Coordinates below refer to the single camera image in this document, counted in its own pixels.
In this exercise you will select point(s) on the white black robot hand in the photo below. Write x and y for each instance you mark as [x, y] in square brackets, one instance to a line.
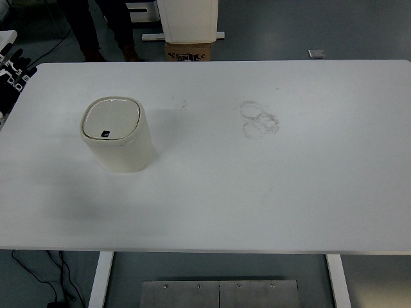
[15, 74]

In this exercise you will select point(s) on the cream lidded trash can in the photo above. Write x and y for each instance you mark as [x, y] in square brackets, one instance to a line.
[116, 131]

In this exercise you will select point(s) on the left brown shoe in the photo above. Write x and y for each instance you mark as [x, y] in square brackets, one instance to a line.
[93, 55]

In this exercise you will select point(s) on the brown shoe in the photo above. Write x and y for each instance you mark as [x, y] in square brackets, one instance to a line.
[130, 54]
[93, 55]

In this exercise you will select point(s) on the right brown shoe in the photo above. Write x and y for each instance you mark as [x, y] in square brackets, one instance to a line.
[130, 54]

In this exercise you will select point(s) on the person's dark trouser legs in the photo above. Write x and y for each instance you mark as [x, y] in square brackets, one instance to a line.
[80, 19]

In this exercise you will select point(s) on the white table foot bar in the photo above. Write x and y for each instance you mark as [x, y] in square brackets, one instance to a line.
[148, 37]

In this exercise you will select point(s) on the brown cardboard box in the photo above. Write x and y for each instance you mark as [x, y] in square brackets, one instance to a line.
[188, 52]

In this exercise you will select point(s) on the white cabinet on box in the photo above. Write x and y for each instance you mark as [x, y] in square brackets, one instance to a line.
[189, 21]

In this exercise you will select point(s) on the left white table leg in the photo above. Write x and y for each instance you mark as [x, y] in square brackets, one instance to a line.
[101, 280]

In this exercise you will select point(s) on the white table leg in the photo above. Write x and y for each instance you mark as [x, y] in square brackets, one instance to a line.
[101, 280]
[338, 281]

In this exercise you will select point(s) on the grey floor socket plate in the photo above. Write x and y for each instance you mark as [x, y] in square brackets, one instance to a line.
[317, 54]

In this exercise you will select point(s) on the right white table leg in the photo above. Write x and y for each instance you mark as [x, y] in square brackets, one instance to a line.
[338, 281]

